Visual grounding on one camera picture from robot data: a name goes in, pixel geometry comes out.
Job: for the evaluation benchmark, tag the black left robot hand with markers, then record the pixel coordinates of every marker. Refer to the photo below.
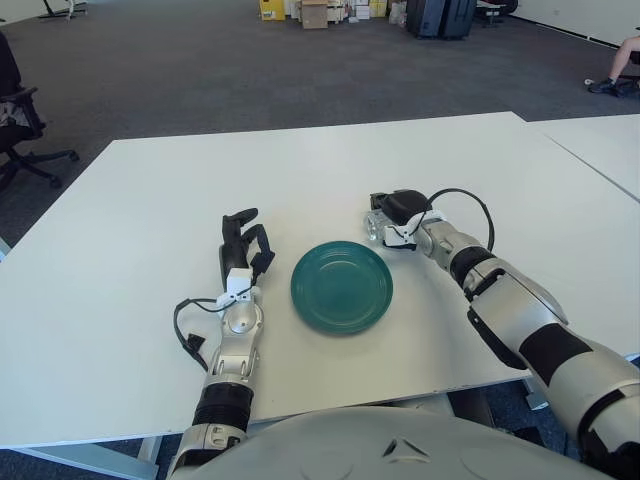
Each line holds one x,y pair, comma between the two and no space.
235,250

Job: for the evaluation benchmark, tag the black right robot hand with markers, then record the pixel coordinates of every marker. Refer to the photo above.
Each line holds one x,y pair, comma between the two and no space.
402,205

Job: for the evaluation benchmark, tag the clear glass cup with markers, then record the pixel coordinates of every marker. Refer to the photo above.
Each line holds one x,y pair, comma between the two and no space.
374,230

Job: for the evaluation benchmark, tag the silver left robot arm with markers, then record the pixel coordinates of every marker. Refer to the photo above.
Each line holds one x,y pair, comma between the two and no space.
240,325

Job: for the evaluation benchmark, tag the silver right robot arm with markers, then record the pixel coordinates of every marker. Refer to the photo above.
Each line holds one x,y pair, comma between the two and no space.
515,310

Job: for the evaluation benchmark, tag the green round plate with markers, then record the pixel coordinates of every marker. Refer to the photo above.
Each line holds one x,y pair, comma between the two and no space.
342,290

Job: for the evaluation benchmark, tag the dark blue hard case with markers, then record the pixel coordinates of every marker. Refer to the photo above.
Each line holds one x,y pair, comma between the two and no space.
424,17

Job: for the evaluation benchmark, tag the white plastic bag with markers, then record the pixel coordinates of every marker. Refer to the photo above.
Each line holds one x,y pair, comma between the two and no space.
398,12

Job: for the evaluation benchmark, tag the black hard case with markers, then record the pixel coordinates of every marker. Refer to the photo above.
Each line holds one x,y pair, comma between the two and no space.
459,20

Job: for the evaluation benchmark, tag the stack of white boxes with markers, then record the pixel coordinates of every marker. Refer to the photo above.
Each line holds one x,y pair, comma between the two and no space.
359,9

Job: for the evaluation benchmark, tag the brown cardboard box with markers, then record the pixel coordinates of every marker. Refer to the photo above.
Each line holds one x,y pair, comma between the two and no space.
315,15

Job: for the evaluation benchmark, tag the grey robot torso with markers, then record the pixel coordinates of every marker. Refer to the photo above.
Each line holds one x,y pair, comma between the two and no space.
350,450

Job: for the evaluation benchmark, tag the yellow box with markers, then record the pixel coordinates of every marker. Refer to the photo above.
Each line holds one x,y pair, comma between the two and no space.
272,10

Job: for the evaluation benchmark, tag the black empty office chair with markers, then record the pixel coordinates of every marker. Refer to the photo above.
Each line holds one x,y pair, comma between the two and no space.
25,120

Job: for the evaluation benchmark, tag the seated person in shorts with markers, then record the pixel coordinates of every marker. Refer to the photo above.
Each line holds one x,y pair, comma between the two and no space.
620,57

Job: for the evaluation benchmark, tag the white floor rack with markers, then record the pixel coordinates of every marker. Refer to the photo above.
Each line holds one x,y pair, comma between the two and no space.
66,7

